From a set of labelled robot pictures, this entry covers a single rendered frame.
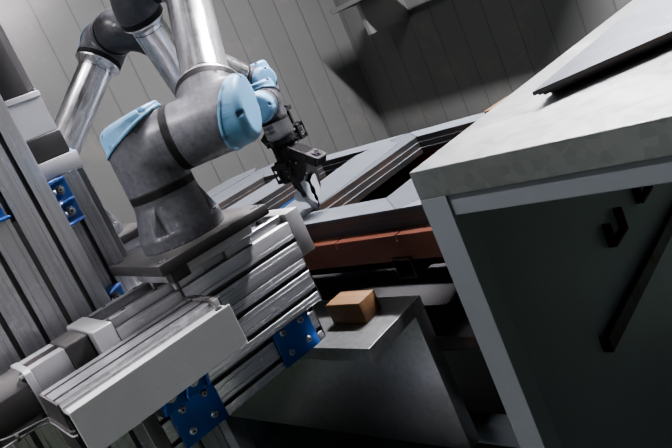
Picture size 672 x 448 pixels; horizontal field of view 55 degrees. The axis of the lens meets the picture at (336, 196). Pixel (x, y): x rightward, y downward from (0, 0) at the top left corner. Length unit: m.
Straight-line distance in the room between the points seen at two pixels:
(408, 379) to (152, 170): 0.78
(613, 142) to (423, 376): 0.91
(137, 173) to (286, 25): 3.82
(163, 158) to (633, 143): 0.71
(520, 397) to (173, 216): 0.60
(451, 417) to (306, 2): 3.91
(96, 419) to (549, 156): 0.66
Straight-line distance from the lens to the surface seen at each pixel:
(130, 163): 1.11
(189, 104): 1.09
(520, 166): 0.78
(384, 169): 1.95
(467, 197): 0.83
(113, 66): 1.81
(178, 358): 0.98
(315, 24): 5.03
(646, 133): 0.72
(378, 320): 1.40
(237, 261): 1.15
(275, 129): 1.67
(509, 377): 0.96
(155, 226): 1.12
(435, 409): 1.57
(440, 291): 1.74
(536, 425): 1.00
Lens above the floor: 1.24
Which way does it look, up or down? 12 degrees down
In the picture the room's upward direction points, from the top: 24 degrees counter-clockwise
